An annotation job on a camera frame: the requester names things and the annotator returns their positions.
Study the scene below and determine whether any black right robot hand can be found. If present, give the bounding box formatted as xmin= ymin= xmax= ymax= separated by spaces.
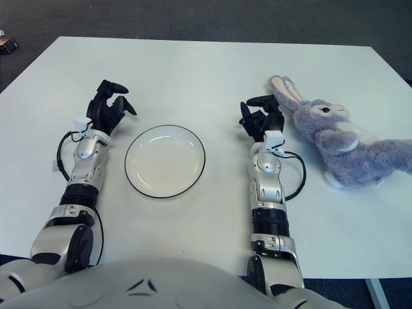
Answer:
xmin=238 ymin=94 xmax=286 ymax=142

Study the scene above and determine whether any white plate black rim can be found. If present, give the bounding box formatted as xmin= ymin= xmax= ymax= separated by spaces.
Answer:
xmin=124 ymin=124 xmax=206 ymax=198

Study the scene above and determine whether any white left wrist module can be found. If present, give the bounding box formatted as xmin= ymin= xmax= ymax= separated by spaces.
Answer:
xmin=73 ymin=118 xmax=93 ymax=133

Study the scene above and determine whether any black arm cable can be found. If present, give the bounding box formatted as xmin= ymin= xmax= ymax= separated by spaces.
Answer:
xmin=276 ymin=151 xmax=306 ymax=201
xmin=57 ymin=128 xmax=104 ymax=267

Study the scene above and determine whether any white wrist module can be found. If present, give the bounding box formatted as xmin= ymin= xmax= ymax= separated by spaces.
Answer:
xmin=73 ymin=118 xmax=93 ymax=133
xmin=264 ymin=130 xmax=286 ymax=153

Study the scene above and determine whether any white table leg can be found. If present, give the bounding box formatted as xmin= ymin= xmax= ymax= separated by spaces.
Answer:
xmin=365 ymin=278 xmax=392 ymax=309

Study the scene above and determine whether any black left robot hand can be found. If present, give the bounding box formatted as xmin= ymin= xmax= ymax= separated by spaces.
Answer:
xmin=86 ymin=79 xmax=138 ymax=136

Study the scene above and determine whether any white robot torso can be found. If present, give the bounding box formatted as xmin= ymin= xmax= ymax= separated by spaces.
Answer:
xmin=0 ymin=257 xmax=286 ymax=309

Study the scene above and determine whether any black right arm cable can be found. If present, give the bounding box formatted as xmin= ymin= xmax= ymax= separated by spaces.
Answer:
xmin=276 ymin=151 xmax=306 ymax=201

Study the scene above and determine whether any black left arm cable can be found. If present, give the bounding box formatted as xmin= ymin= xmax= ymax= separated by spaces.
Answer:
xmin=57 ymin=128 xmax=104 ymax=267

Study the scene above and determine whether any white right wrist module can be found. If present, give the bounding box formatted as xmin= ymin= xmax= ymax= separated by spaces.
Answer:
xmin=264 ymin=130 xmax=286 ymax=153

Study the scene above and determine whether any purple plush bunny doll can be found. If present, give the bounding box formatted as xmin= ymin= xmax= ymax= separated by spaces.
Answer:
xmin=267 ymin=75 xmax=412 ymax=190

